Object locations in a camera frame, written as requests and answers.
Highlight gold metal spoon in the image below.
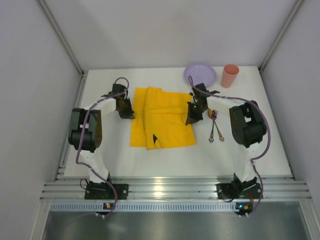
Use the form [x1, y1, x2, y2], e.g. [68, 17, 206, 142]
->
[214, 110, 225, 142]

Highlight purple metal fork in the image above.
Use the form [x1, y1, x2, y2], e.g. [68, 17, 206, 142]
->
[208, 109, 217, 143]

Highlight purple plastic plate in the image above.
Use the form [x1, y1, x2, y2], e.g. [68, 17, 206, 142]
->
[183, 62, 217, 87]

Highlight yellow cloth placemat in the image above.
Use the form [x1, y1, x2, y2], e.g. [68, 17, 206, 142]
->
[130, 87, 196, 150]

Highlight pink plastic cup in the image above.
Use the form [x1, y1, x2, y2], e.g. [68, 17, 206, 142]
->
[220, 64, 240, 88]

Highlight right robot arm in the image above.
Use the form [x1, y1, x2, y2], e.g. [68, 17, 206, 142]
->
[185, 83, 271, 192]

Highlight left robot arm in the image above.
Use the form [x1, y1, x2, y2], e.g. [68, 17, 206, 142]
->
[68, 83, 135, 184]

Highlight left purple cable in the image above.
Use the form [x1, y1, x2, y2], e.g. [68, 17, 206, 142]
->
[74, 76, 130, 218]

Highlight left aluminium frame post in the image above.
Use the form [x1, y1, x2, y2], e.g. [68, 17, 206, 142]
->
[34, 0, 86, 76]

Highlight aluminium frame post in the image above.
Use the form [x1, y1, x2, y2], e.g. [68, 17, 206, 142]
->
[34, 0, 86, 76]
[258, 0, 307, 72]

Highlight right aluminium frame post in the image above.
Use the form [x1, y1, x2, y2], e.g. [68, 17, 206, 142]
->
[258, 0, 307, 72]

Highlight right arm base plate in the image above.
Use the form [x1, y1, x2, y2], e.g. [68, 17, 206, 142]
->
[216, 183, 262, 202]

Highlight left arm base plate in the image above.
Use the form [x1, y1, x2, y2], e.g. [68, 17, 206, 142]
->
[84, 181, 129, 200]

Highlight aluminium mounting rail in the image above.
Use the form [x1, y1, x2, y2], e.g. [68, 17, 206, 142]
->
[40, 177, 312, 202]

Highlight slotted cable duct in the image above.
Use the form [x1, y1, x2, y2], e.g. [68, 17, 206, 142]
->
[50, 201, 251, 213]

